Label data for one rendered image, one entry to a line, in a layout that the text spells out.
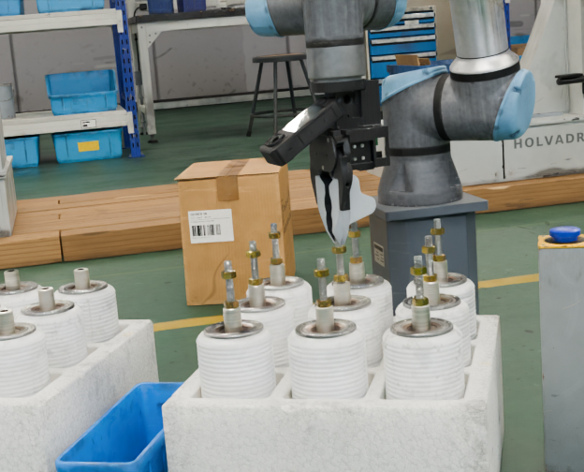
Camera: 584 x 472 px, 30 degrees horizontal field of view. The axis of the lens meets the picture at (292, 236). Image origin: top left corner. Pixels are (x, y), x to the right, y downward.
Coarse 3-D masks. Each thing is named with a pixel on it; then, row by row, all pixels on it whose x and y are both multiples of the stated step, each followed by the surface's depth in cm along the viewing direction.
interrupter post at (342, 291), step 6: (336, 282) 143; (348, 282) 142; (336, 288) 142; (342, 288) 141; (348, 288) 142; (336, 294) 142; (342, 294) 142; (348, 294) 142; (336, 300) 142; (342, 300) 142; (348, 300) 142
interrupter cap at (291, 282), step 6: (288, 276) 160; (294, 276) 159; (264, 282) 158; (288, 282) 158; (294, 282) 156; (300, 282) 155; (270, 288) 153; (276, 288) 153; (282, 288) 153; (288, 288) 154
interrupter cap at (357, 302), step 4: (332, 296) 146; (352, 296) 146; (356, 296) 145; (360, 296) 145; (364, 296) 145; (332, 300) 145; (352, 300) 144; (356, 300) 144; (360, 300) 143; (364, 300) 143; (368, 300) 143; (332, 304) 143; (352, 304) 142; (356, 304) 141; (360, 304) 141; (364, 304) 140; (368, 304) 141; (336, 308) 140; (340, 308) 139; (344, 308) 139; (348, 308) 139; (352, 308) 139; (356, 308) 139; (360, 308) 140
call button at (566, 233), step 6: (552, 228) 143; (558, 228) 142; (564, 228) 142; (570, 228) 142; (576, 228) 142; (552, 234) 141; (558, 234) 140; (564, 234) 140; (570, 234) 140; (576, 234) 140; (558, 240) 141; (564, 240) 140; (570, 240) 140; (576, 240) 141
